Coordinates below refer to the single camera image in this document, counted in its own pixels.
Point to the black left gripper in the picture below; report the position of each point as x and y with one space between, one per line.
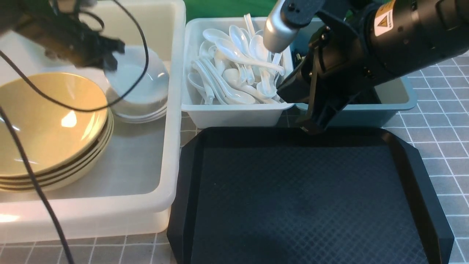
70 39

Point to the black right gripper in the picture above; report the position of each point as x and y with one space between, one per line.
334 72

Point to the yellow noodle bowl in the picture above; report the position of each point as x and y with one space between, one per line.
17 97

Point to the white square sauce dish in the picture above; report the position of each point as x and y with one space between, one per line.
144 71

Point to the white soup spoon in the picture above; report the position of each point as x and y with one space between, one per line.
240 40

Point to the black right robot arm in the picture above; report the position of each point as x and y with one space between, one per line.
404 35

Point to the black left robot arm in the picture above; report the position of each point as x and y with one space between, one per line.
13 10

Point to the top stacked yellow bowl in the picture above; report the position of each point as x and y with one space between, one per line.
62 147

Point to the stacked yellow bowl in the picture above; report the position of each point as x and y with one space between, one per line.
62 147
69 174
23 183

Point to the middle stacked yellow bowl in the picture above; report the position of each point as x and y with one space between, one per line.
23 183

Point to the bottom stacked yellow bowl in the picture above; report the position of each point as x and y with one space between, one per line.
69 174

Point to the blue chopstick bin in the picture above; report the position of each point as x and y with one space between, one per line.
389 98

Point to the white spoon front of bin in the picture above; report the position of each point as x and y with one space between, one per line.
232 77

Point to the top stacked white dish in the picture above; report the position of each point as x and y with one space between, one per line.
139 108

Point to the stacked white dish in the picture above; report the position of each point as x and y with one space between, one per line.
139 108
141 119

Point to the long white spoon on top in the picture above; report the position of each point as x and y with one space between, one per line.
233 53

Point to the lower stacked white dish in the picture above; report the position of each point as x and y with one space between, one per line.
141 119

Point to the grey grid tablecloth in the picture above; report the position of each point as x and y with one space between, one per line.
437 126

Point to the black serving tray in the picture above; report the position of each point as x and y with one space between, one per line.
280 196

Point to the green backdrop cloth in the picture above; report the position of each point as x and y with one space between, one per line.
227 8

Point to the white spoon bin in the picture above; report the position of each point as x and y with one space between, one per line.
217 115

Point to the large white plastic tub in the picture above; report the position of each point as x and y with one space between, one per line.
131 187

